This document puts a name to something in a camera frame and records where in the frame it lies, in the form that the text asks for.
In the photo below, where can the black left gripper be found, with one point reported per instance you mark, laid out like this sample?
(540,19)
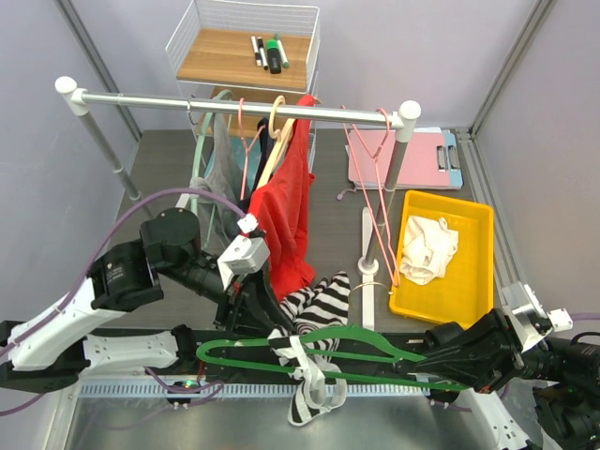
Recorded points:
(251,305)

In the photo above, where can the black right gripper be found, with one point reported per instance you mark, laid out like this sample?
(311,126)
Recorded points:
(487,358)

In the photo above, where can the black white striped top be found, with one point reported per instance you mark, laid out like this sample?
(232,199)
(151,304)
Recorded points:
(310,309)

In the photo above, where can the green plastic hanger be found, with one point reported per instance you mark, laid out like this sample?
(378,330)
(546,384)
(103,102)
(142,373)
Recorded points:
(337,343)

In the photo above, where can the white tank top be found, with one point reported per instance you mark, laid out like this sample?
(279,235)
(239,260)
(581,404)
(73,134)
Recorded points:
(428,247)

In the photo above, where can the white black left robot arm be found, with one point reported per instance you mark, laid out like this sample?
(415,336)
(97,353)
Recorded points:
(53,350)

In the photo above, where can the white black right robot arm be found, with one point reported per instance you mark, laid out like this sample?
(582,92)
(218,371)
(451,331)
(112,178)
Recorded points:
(568,410)

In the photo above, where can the wooden hanger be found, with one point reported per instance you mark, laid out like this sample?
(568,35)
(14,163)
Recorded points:
(281,138)

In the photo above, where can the mint green hanger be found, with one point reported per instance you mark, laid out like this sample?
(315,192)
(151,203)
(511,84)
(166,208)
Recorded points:
(201,129)

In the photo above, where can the yellow plastic tray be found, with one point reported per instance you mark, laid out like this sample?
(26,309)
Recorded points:
(466,292)

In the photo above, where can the grey garment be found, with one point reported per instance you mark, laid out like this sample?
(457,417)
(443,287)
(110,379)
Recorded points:
(225,178)

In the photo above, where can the red t-shirt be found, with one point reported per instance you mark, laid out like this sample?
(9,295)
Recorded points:
(281,207)

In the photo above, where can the navy blue garment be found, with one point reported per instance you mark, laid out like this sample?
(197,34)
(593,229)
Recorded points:
(259,153)

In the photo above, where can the pink clipboard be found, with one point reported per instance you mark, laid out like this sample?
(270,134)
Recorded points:
(363,172)

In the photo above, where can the green capped marker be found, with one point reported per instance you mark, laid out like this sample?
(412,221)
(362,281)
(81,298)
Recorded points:
(284,59)

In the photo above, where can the black white marker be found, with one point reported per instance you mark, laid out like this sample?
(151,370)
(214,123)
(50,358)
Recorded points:
(262,53)
(255,47)

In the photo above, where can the green highlighter marker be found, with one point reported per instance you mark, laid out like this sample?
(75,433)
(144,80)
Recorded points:
(273,55)

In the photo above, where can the silver clothes rack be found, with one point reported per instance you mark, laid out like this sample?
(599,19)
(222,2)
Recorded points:
(401,123)

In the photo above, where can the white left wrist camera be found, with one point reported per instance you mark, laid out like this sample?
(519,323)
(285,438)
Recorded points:
(243,256)

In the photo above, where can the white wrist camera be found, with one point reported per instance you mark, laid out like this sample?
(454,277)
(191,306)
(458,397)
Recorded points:
(243,256)
(527,317)

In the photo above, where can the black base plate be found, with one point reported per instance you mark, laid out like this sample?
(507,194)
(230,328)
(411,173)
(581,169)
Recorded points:
(188,340)

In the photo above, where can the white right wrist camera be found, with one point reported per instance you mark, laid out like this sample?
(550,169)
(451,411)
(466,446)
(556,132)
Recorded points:
(527,317)

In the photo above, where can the white wire shelf basket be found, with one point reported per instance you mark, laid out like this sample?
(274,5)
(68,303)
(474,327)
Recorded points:
(211,46)

